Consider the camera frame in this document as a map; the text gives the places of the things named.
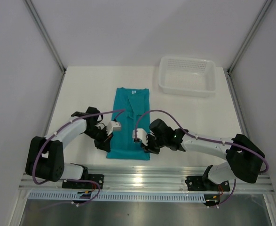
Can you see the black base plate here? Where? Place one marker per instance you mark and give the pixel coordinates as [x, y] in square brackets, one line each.
[85, 183]
[196, 183]

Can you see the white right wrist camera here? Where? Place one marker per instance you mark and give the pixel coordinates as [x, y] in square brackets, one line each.
[140, 136]

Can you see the teal t shirt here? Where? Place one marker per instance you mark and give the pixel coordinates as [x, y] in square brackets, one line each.
[135, 102]

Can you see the white perforated plastic basket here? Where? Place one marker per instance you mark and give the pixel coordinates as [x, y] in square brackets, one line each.
[187, 76]

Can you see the left aluminium frame post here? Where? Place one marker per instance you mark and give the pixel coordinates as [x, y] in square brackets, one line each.
[44, 34]

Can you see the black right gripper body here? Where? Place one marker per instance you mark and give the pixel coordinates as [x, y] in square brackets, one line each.
[154, 143]

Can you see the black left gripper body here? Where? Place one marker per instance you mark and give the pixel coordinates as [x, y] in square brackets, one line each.
[99, 136]

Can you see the right aluminium frame post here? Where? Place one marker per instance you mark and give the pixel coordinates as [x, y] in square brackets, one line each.
[258, 21]

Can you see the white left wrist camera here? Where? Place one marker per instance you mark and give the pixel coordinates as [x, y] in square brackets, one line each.
[113, 126]

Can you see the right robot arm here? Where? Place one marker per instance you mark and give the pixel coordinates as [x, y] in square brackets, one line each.
[243, 159]

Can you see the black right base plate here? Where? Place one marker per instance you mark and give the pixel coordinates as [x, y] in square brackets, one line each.
[196, 183]

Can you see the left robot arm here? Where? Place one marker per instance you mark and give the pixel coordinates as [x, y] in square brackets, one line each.
[45, 161]

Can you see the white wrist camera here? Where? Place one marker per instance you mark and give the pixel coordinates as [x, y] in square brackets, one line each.
[140, 136]
[113, 126]

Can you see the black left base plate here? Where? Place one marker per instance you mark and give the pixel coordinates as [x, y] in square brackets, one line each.
[85, 183]

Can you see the aluminium rail beam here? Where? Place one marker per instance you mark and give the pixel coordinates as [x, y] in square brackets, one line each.
[151, 179]

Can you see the white slotted cable duct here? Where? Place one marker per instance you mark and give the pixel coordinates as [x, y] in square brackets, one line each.
[117, 196]

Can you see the aluminium frame post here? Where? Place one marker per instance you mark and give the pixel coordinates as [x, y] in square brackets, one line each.
[258, 21]
[44, 34]

